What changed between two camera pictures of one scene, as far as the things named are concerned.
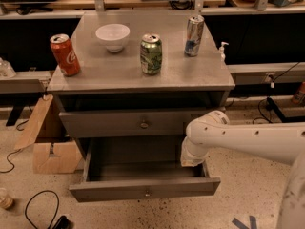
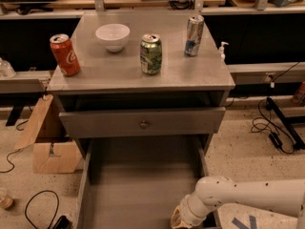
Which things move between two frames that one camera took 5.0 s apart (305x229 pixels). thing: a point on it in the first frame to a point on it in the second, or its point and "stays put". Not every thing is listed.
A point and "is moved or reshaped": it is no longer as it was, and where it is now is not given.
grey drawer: [140, 168] is moved or reshaped
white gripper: [192, 157] to [187, 211]
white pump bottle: [221, 52] stays put
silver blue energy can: [193, 35] stays put
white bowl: [113, 35] stays put
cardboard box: [53, 151] stays put
